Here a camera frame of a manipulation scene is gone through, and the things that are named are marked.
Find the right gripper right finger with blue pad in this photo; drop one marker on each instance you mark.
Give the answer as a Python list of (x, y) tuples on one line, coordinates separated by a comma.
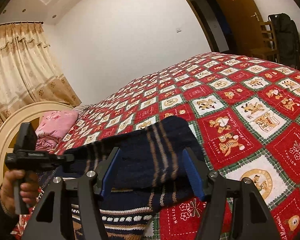
[(251, 218)]

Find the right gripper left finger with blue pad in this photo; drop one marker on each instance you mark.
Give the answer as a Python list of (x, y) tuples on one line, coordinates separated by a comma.
[(52, 217)]

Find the navy patterned knit sweater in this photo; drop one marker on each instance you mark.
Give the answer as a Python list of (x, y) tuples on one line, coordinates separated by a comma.
[(151, 175)]

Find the person's left hand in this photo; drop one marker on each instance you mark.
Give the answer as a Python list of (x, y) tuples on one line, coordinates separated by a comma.
[(21, 182)]

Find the cream wooden headboard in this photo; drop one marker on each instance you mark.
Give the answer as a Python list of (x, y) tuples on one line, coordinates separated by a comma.
[(32, 113)]

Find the pink folded blanket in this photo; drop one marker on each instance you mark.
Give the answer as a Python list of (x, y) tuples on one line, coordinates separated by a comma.
[(53, 128)]

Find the red patchwork bedspread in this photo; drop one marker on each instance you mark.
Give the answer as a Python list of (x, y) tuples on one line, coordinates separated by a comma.
[(247, 112)]

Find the beige patterned curtain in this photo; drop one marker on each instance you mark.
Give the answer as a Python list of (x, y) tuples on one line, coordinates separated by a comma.
[(28, 70)]

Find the wooden chair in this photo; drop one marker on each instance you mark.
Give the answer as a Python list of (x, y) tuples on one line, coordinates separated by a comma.
[(269, 50)]

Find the black bag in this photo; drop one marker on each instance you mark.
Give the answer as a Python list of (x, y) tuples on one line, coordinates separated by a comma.
[(288, 41)]

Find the brown wooden door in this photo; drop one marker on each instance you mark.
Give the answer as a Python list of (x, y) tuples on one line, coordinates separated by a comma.
[(243, 18)]

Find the white wall switch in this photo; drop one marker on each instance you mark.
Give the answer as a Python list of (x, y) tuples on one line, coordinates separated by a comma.
[(178, 29)]

